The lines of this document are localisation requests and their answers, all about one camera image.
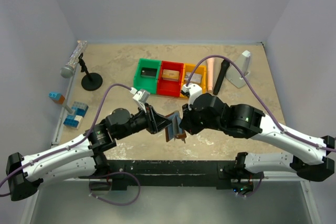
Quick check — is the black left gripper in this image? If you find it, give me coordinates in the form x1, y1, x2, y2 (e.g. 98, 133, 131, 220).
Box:
117, 103, 174, 140

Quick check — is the brown leather card holder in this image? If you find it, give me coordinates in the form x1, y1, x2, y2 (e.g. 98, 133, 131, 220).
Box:
165, 111, 187, 143

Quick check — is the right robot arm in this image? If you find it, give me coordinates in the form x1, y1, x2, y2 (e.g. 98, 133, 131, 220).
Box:
180, 93, 335, 182

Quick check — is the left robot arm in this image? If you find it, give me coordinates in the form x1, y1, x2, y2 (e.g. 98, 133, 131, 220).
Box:
5, 104, 172, 201

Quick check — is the silver card in yellow bin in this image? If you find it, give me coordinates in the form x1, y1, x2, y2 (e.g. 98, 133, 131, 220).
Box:
184, 72, 202, 84

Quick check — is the black card in green bin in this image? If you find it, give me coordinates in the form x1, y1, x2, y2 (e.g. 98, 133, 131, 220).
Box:
140, 68, 157, 78

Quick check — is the yellow plastic bin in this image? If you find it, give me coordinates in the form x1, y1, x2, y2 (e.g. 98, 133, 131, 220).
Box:
181, 63, 207, 93

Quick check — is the red plastic bin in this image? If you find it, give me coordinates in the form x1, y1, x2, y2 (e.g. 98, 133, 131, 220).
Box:
156, 61, 184, 97

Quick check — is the grey wedge stand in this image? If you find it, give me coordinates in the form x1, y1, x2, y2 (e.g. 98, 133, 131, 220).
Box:
226, 50, 252, 88

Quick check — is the green plastic bin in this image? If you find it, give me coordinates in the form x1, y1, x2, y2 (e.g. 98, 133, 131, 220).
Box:
133, 58, 161, 94

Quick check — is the black microphone stand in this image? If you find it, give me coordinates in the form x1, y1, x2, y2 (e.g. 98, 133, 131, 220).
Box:
79, 53, 103, 91

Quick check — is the blue toy brick stack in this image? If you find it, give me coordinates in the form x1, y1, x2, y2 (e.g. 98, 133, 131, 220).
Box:
63, 101, 89, 129

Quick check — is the blue orange toy brick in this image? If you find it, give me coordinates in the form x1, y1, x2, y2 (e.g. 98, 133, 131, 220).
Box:
49, 92, 65, 105

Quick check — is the silver glitter microphone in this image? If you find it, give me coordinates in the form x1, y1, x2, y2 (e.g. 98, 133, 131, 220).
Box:
60, 40, 88, 79

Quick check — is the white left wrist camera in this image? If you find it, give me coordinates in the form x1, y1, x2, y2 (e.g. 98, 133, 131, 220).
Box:
130, 87, 150, 111

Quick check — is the pink cylindrical handle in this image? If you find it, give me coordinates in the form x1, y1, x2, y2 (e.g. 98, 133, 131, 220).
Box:
206, 58, 215, 93

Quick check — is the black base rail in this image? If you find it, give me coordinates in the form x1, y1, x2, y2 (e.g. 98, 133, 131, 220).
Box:
78, 159, 263, 191

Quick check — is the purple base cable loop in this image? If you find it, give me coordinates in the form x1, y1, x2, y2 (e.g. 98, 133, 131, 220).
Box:
88, 167, 144, 205

